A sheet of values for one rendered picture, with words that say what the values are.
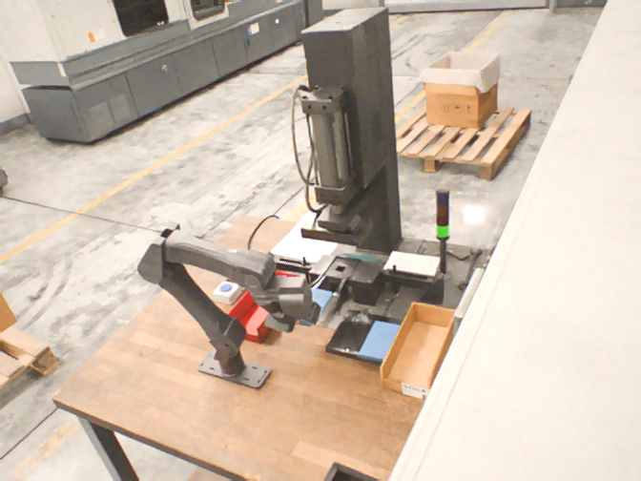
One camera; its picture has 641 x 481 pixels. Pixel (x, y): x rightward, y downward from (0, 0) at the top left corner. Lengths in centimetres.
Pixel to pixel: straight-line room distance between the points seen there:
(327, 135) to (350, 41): 22
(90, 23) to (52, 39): 50
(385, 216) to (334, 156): 39
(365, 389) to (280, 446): 24
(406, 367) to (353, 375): 13
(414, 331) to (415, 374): 15
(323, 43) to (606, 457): 118
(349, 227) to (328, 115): 32
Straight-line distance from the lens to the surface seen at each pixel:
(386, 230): 168
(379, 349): 137
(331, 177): 135
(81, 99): 630
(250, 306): 160
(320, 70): 135
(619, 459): 26
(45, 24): 616
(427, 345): 140
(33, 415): 302
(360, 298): 153
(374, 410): 127
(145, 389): 148
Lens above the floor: 189
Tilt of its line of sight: 32 degrees down
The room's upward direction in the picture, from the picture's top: 9 degrees counter-clockwise
